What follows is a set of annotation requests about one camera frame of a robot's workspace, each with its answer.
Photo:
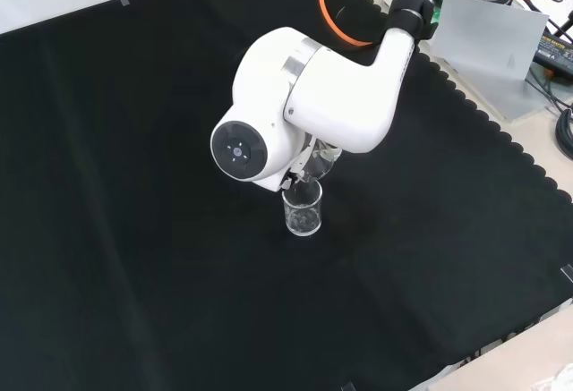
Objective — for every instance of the small clear glass beaker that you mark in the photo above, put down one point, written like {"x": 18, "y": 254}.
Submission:
{"x": 315, "y": 172}

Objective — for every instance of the tall clear glass beaker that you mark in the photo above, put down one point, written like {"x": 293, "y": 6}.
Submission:
{"x": 303, "y": 221}

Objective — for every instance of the black bench cloth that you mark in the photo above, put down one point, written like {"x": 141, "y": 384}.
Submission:
{"x": 134, "y": 252}

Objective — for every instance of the pale grey upright board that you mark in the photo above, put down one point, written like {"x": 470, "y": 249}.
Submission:
{"x": 483, "y": 33}

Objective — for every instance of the black power adapter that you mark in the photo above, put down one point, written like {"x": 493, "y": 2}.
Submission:
{"x": 557, "y": 48}

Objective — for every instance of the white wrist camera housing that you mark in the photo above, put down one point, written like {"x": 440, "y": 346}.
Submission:
{"x": 268, "y": 183}

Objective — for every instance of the grey metal base plate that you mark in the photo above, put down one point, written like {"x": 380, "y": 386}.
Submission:
{"x": 501, "y": 93}

